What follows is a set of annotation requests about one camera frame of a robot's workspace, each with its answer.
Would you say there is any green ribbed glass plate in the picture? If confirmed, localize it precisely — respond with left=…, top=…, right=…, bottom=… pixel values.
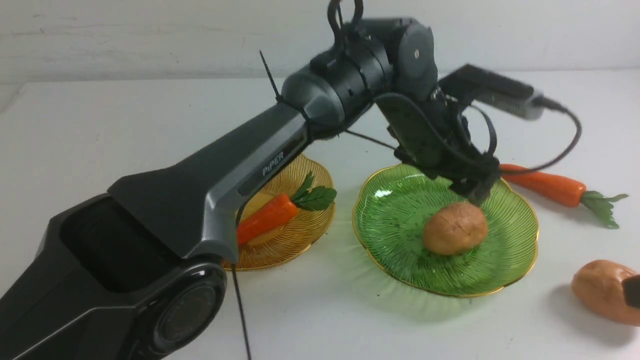
left=352, top=164, right=539, bottom=297

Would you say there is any toy carrot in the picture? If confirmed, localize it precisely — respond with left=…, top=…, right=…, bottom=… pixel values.
left=237, top=171, right=338, bottom=246
left=500, top=163, right=629, bottom=230

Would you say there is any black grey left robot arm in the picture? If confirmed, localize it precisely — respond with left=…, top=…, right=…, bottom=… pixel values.
left=1, top=10, right=499, bottom=360

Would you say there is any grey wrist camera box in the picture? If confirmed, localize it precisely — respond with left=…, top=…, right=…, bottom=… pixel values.
left=438, top=63, right=544, bottom=121

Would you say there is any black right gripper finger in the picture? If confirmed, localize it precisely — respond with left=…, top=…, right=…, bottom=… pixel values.
left=622, top=274, right=640, bottom=309

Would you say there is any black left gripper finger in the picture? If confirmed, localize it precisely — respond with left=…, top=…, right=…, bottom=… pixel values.
left=452, top=177, right=496, bottom=207

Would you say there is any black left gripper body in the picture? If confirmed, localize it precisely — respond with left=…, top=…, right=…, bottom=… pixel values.
left=375, top=86, right=500, bottom=191

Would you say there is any amber ribbed glass plate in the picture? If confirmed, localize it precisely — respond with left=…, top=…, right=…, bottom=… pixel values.
left=235, top=155, right=335, bottom=271

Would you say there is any toy potato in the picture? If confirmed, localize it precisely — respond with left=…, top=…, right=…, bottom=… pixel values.
left=422, top=202, right=489, bottom=256
left=570, top=259, right=640, bottom=327

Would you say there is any black camera cable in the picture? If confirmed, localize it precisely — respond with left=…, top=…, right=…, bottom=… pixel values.
left=465, top=97, right=583, bottom=176

